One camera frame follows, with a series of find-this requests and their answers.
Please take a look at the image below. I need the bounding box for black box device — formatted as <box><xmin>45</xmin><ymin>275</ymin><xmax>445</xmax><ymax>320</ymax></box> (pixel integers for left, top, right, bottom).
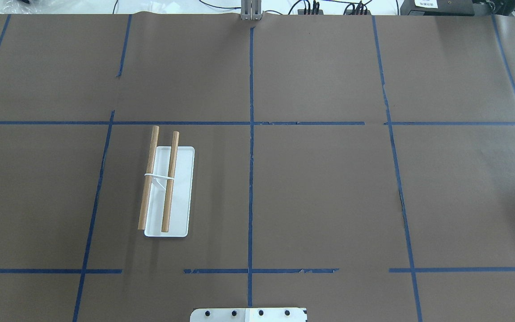
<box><xmin>399</xmin><ymin>0</ymin><xmax>475</xmax><ymax>17</ymax></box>

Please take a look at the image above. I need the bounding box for taller wooden rack rod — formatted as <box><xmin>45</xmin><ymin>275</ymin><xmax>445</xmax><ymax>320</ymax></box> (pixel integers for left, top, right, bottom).
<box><xmin>138</xmin><ymin>126</ymin><xmax>160</xmax><ymax>230</ymax></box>

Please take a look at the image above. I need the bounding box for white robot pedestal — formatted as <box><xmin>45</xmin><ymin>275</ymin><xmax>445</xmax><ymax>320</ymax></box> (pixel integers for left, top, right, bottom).
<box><xmin>190</xmin><ymin>307</ymin><xmax>308</xmax><ymax>322</ymax></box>

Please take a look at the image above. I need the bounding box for aluminium frame post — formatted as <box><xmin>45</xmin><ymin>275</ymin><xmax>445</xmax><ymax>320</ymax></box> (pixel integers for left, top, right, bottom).
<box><xmin>241</xmin><ymin>0</ymin><xmax>263</xmax><ymax>21</ymax></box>

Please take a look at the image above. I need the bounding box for shorter wooden rack rod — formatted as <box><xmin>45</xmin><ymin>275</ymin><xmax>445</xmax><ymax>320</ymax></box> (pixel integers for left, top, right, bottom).
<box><xmin>161</xmin><ymin>131</ymin><xmax>180</xmax><ymax>233</ymax></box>

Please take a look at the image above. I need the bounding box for white towel rack base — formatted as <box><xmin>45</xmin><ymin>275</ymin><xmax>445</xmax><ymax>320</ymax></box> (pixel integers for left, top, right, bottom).
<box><xmin>144</xmin><ymin>146</ymin><xmax>195</xmax><ymax>237</ymax></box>

